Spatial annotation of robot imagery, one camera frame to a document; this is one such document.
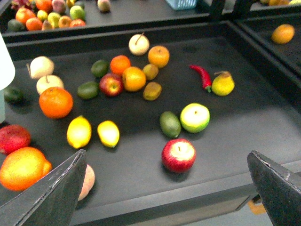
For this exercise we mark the brown kiwi upper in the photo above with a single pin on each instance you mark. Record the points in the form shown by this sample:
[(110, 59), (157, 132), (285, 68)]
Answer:
[(150, 71)]

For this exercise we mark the black front fruit shelf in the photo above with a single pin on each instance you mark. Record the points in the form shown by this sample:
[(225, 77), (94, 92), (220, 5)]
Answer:
[(132, 187)]

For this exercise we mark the green lime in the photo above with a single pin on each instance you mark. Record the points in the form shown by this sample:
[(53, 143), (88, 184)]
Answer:
[(100, 68), (170, 124), (88, 90)]

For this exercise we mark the cream pear rear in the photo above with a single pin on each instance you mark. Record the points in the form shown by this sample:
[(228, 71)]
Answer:
[(138, 44)]

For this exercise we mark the brown kiwi lower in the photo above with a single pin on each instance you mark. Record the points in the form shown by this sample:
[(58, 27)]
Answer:
[(152, 91)]

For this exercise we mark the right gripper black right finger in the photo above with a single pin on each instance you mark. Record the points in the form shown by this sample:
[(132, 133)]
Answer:
[(278, 187)]

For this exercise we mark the green lime front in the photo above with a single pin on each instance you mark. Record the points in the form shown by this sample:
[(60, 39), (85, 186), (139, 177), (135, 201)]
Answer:
[(170, 124)]

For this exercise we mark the red yellow apple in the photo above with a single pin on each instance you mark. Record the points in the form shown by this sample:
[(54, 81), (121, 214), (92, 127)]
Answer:
[(111, 85)]

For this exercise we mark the golden round pear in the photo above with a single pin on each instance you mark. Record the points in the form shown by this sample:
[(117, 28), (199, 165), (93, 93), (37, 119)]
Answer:
[(159, 55)]

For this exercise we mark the green lime lower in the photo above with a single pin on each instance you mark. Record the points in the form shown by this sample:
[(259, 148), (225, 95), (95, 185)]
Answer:
[(88, 90)]

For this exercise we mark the pink peach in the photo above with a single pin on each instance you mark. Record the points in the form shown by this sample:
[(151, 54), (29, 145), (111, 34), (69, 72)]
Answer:
[(88, 182)]

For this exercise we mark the green lime upper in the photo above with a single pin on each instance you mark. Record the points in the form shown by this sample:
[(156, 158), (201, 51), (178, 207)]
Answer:
[(100, 68)]

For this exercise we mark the yellow lemon smaller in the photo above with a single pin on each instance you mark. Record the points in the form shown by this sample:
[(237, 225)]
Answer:
[(108, 133)]

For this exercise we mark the yellow orange citrus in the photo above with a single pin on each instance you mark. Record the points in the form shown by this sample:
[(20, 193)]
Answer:
[(134, 79)]

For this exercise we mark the cream round pear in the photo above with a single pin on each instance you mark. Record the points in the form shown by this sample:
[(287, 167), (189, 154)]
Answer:
[(48, 81)]

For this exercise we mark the dark green avocado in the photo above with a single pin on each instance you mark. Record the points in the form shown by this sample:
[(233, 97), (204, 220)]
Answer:
[(13, 95)]

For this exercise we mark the small tangerine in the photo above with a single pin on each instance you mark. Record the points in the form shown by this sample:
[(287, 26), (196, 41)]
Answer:
[(119, 64)]

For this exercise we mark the brown kiwi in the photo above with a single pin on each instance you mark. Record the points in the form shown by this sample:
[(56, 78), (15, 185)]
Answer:
[(152, 91), (150, 71)]

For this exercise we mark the yellow lemon larger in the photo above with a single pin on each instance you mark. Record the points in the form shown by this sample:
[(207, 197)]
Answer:
[(79, 132)]

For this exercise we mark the small blue plastic basket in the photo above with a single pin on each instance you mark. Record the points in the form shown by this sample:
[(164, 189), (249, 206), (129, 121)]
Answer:
[(181, 4)]

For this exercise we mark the red chili pepper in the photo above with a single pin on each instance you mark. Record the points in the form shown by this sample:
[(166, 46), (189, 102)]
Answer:
[(205, 77)]

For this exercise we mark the green apple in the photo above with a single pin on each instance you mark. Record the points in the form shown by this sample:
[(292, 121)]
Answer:
[(194, 117)]

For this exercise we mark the cream pear tilted left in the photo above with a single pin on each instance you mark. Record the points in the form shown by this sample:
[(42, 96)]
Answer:
[(40, 66)]

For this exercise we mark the large bumpy orange centre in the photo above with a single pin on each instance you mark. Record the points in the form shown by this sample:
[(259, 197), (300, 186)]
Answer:
[(56, 102)]

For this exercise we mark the red apple front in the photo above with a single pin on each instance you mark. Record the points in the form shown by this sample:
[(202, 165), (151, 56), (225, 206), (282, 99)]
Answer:
[(178, 155)]

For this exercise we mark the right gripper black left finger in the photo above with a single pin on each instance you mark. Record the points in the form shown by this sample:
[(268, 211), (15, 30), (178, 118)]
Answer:
[(49, 190)]

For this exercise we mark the yellow green pear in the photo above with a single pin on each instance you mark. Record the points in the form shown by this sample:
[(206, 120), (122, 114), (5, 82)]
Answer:
[(223, 83)]

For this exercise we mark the red pomegranate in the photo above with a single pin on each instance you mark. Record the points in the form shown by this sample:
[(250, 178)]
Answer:
[(13, 137)]

